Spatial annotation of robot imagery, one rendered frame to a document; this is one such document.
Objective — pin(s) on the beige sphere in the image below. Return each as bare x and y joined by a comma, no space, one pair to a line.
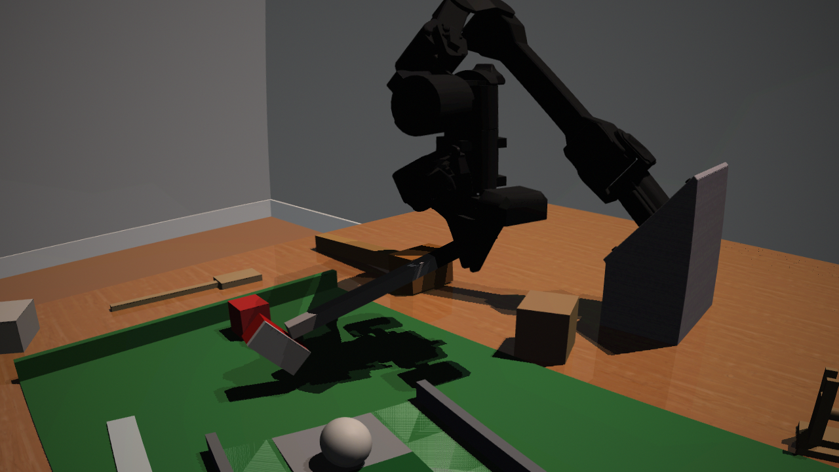
345,442

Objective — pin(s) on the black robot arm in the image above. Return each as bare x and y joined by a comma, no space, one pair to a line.
427,99

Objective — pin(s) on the grey flat bar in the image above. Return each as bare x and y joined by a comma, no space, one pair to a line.
128,449

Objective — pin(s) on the red cube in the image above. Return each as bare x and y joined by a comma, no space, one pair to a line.
243,311

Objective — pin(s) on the green putting mat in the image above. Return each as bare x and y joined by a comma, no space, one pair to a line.
208,380

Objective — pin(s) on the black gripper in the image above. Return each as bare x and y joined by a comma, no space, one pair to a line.
482,217

